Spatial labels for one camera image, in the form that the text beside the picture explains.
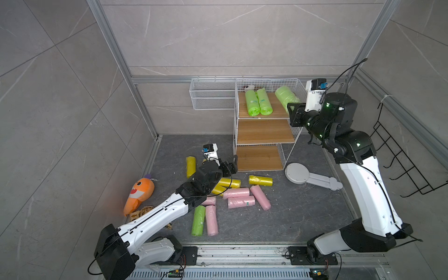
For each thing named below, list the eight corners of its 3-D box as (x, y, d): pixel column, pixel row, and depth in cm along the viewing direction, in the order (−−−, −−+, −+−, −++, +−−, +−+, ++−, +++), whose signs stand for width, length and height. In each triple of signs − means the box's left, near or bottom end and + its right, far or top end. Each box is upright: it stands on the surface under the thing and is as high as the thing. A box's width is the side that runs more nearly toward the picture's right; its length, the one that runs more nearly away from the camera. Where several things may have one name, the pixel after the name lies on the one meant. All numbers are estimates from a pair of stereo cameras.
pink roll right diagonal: (264, 212, 88) (266, 209, 85) (250, 189, 96) (250, 187, 93) (271, 208, 89) (273, 205, 87) (256, 186, 97) (257, 183, 95)
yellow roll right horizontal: (249, 186, 96) (249, 182, 93) (248, 179, 99) (249, 175, 96) (272, 186, 96) (273, 182, 93) (270, 179, 99) (272, 175, 96)
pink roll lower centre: (228, 208, 88) (228, 205, 85) (227, 200, 91) (227, 197, 88) (254, 206, 89) (255, 202, 86) (253, 198, 92) (253, 194, 89)
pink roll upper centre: (222, 199, 91) (222, 196, 88) (222, 190, 95) (222, 187, 92) (249, 199, 91) (249, 196, 88) (248, 190, 95) (249, 187, 92)
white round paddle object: (285, 183, 98) (287, 180, 94) (284, 165, 105) (286, 161, 102) (338, 191, 95) (342, 187, 91) (333, 172, 102) (336, 168, 99)
